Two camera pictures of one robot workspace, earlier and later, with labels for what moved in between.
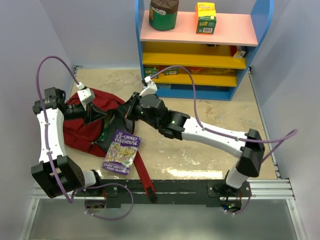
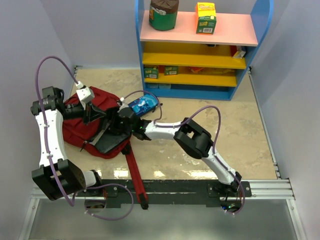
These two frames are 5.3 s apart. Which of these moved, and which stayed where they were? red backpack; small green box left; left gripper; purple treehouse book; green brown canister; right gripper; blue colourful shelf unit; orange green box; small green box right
Moved: purple treehouse book; red backpack; right gripper
Stayed: left gripper; small green box left; blue colourful shelf unit; green brown canister; orange green box; small green box right
